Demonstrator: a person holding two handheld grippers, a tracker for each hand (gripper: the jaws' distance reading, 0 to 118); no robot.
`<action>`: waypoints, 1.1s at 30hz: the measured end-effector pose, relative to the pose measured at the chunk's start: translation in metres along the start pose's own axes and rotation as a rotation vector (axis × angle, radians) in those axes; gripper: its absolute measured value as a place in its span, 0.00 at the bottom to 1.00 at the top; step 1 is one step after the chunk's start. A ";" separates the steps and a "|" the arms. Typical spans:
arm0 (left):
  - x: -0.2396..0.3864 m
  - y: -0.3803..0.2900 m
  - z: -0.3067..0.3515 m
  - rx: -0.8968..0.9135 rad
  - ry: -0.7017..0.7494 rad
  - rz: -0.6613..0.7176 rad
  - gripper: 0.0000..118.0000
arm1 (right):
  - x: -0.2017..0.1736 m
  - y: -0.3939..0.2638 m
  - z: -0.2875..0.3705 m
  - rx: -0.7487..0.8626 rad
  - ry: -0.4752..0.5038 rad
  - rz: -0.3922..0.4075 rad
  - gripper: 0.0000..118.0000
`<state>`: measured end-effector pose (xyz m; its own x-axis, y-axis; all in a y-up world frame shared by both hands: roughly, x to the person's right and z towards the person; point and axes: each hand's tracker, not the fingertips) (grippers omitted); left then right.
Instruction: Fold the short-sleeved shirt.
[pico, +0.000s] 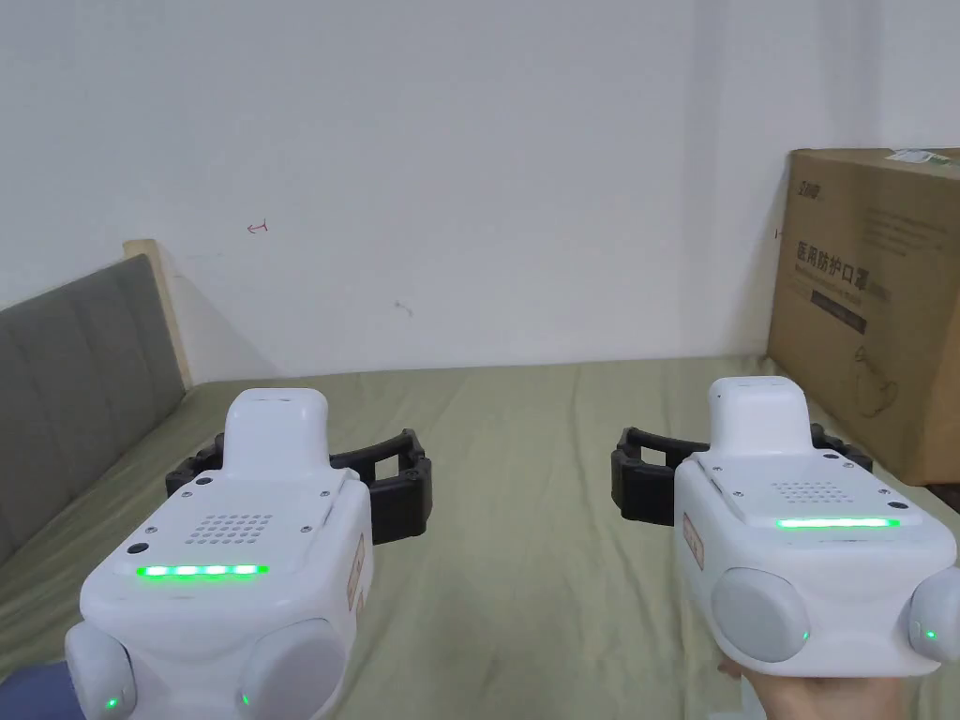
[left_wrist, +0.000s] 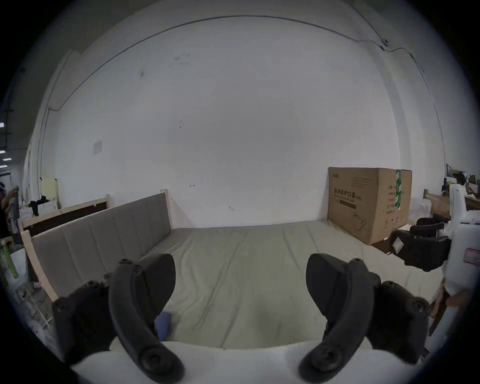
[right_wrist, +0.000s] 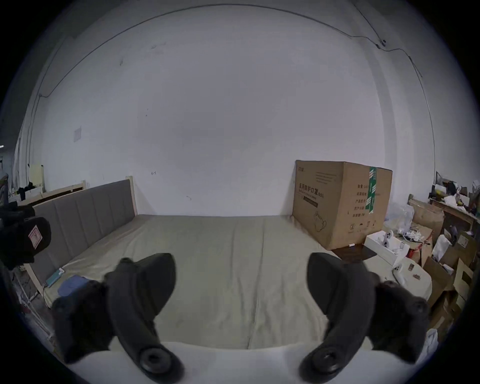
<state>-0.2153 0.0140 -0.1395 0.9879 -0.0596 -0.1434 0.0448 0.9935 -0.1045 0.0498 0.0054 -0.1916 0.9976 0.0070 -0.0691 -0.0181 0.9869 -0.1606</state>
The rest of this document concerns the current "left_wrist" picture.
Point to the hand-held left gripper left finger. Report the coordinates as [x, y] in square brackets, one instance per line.
[127, 307]

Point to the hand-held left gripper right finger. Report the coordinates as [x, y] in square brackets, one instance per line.
[348, 300]

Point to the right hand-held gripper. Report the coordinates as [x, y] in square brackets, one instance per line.
[463, 240]

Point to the person's right hand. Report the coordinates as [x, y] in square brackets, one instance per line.
[452, 305]

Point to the dark blue garment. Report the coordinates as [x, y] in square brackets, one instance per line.
[164, 325]

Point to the brown cardboard carton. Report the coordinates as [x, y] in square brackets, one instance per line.
[360, 202]

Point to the grey padded headboard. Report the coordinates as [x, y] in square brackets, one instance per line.
[93, 240]

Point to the bed with beige sheet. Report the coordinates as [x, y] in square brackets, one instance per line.
[262, 270]

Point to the wooden bed frame dark panel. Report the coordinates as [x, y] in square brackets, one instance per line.
[63, 215]

